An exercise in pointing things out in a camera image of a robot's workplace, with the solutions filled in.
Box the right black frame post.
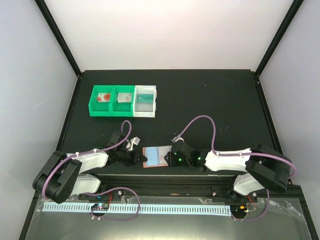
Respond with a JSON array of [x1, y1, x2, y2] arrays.
[[255, 0, 304, 77]]

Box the green bin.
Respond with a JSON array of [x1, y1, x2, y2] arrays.
[[88, 85, 115, 117], [111, 85, 135, 117]]

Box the right small circuit board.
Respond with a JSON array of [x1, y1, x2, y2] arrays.
[[234, 205, 257, 213]]

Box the small circuit board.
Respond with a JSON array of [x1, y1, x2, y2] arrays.
[[91, 203, 109, 211], [234, 205, 257, 213]]

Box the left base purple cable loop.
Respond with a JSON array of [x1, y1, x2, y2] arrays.
[[90, 186, 141, 223]]

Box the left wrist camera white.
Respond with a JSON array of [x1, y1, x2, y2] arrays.
[[125, 136, 140, 151]]

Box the green bin left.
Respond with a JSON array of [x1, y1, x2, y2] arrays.
[[88, 85, 115, 117]]

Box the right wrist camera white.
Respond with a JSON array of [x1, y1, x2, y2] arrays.
[[171, 135, 184, 143]]

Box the teal VIP credit card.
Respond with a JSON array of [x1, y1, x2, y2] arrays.
[[137, 93, 154, 104]]

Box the left black frame post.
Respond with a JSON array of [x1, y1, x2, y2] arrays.
[[34, 0, 82, 77]]

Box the white slotted cable duct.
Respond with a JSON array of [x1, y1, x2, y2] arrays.
[[42, 202, 231, 217]]

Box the brown leather card holder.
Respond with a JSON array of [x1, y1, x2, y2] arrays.
[[142, 145, 172, 168]]

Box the black frame post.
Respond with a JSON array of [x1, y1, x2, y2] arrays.
[[255, 0, 304, 77], [34, 0, 82, 77]]

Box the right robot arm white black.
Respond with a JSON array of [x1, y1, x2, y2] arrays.
[[164, 140, 297, 203]]

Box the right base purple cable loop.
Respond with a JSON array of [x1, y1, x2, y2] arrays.
[[230, 188, 271, 223]]

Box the left small circuit board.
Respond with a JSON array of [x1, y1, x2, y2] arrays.
[[91, 203, 109, 211]]

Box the white translucent bin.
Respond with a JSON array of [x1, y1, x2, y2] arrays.
[[132, 85, 157, 118]]

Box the black aluminium front rail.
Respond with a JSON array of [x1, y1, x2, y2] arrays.
[[37, 174, 301, 201]]

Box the green bin middle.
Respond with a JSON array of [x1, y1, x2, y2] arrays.
[[111, 85, 135, 117]]

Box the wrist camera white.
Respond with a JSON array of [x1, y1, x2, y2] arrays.
[[125, 136, 140, 151], [171, 135, 184, 143]]

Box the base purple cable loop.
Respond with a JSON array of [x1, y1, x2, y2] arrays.
[[230, 188, 271, 223], [90, 186, 141, 223]]

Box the red circles card in bin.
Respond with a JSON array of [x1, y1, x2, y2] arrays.
[[96, 92, 111, 103]]

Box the blossom pattern card in bin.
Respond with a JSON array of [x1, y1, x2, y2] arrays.
[[117, 92, 133, 103]]

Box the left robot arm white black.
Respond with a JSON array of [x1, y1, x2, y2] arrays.
[[32, 131, 147, 204]]

